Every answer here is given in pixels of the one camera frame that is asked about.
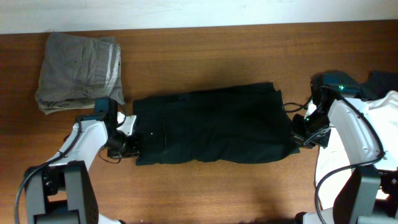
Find black shorts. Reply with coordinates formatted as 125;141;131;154
133;82;299;166

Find dark garment pile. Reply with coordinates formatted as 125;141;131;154
311;70;397;101

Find folded grey shorts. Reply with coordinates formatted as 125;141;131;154
35;32;125;114

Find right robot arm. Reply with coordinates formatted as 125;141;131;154
290;70;397;223

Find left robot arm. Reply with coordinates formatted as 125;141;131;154
14;98;138;224

